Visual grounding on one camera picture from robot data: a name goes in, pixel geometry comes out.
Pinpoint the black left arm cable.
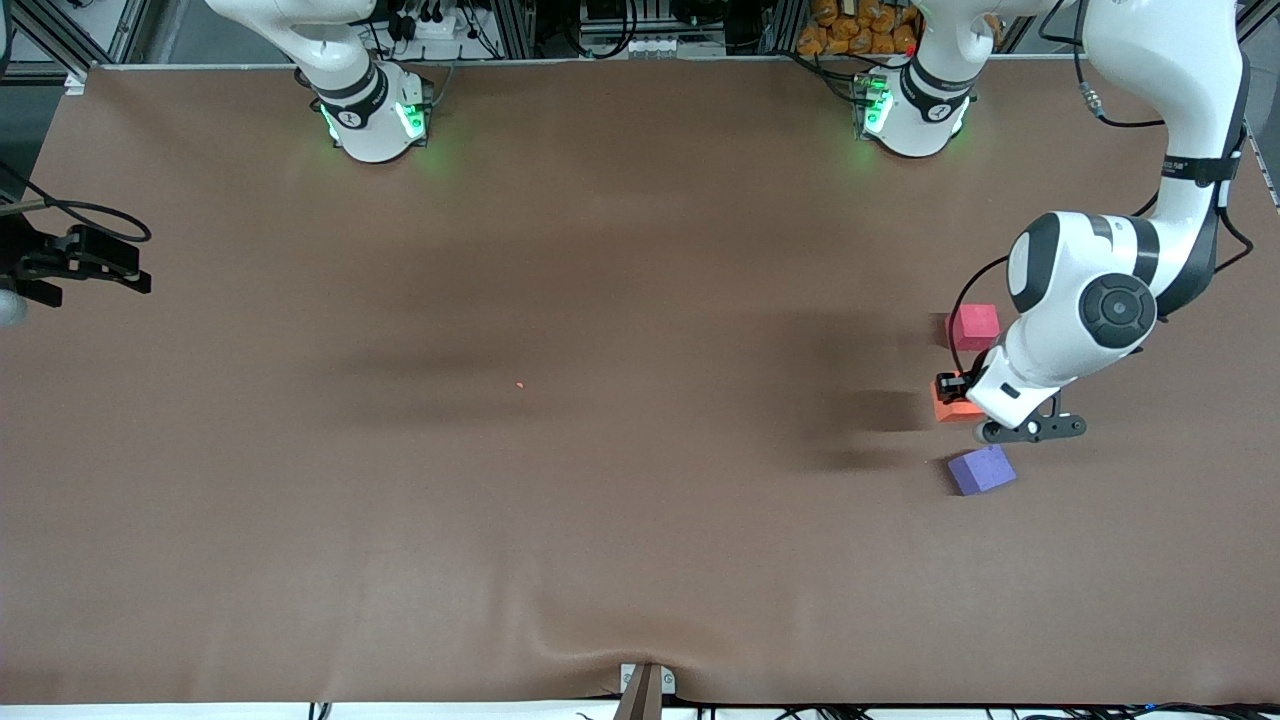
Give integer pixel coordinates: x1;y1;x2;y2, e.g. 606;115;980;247
948;0;1256;379

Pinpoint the purple foam block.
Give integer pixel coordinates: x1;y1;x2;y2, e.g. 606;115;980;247
947;443;1018;497

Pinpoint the table cover cloth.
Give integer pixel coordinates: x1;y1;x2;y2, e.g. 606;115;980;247
0;58;1280;706

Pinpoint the orange foam block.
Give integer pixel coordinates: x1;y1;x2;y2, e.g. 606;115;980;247
931;378;988;424

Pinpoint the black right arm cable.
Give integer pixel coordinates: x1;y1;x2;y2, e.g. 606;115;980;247
0;160;153;245

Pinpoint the aluminium frame profile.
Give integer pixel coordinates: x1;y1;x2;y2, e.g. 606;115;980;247
1238;0;1280;46
0;0;151;96

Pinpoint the bag of orange snacks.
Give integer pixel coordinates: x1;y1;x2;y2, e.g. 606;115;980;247
797;0;919;57

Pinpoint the red foam block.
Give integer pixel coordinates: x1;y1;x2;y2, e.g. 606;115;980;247
946;303;1001;352

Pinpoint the grey metal clamp bracket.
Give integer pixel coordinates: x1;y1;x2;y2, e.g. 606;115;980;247
613;662;677;720

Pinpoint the white power strip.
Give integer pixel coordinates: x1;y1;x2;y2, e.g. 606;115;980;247
395;10;461;41

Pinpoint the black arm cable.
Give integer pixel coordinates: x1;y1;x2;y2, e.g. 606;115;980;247
948;0;1256;379
0;160;153;245

